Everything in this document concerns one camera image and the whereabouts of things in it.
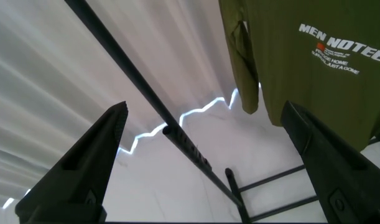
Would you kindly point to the black clothes rack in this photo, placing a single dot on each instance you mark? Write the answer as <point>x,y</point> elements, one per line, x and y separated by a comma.
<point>146,90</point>

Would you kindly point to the white curtain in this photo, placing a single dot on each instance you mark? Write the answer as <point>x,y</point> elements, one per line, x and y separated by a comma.
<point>53,77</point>

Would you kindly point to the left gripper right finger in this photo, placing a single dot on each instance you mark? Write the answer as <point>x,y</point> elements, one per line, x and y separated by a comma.
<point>339,174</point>

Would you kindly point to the green shirt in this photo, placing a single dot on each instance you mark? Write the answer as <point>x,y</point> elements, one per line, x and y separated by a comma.
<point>301,87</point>

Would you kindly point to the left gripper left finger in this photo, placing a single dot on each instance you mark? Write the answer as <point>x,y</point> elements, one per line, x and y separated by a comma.
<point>84,174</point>

